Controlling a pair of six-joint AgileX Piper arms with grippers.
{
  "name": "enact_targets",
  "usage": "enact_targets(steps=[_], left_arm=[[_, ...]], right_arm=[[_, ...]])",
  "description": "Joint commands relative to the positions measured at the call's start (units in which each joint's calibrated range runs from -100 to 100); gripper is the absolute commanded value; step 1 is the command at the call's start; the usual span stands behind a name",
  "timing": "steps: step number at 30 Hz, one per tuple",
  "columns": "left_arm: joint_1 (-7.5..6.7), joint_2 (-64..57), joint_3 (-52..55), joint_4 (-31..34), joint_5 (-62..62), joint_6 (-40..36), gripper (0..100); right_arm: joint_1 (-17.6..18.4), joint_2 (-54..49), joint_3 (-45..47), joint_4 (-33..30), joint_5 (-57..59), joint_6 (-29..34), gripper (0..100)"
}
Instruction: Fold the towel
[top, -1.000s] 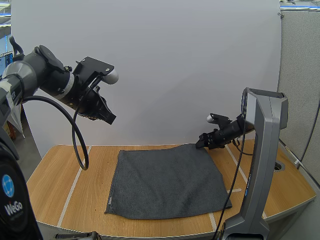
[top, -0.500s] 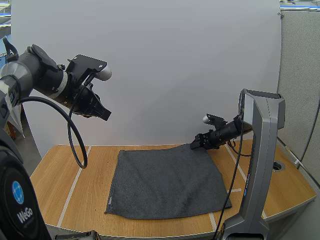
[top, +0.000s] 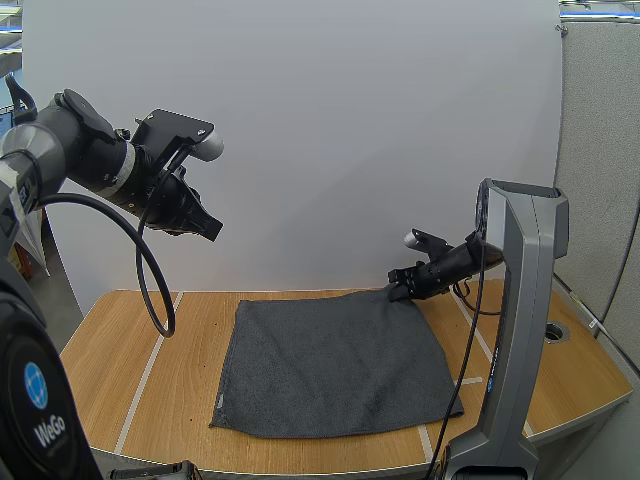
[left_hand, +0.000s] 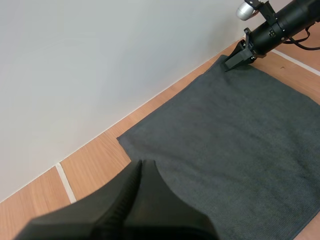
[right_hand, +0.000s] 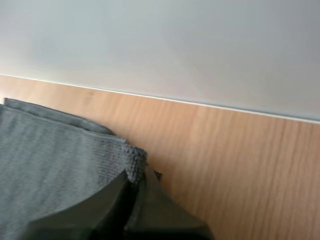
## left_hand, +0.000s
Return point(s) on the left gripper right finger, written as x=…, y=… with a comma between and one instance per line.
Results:
x=162, y=217

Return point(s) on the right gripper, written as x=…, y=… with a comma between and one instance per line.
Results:
x=265, y=37

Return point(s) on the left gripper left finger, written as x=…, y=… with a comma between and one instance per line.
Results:
x=82, y=220

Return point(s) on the dark grey towel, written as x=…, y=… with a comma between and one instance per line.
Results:
x=225, y=150

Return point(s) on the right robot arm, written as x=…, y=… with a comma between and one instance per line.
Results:
x=297, y=15

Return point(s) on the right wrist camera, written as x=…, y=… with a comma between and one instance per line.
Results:
x=243, y=11

